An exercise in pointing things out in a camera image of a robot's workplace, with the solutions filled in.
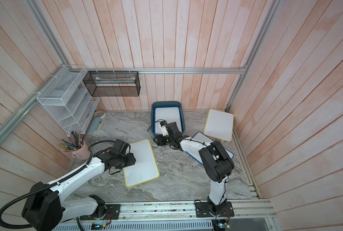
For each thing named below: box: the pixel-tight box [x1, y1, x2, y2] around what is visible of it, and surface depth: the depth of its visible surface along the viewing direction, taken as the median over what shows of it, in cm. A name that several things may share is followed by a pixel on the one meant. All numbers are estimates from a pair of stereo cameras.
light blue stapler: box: [88, 116, 104, 137], surface depth 106 cm
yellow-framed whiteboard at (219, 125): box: [203, 108, 235, 142], surface depth 117 cm
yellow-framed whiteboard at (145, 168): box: [123, 139, 160, 188], surface depth 88 cm
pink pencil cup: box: [71, 140, 91, 160], surface depth 88 cm
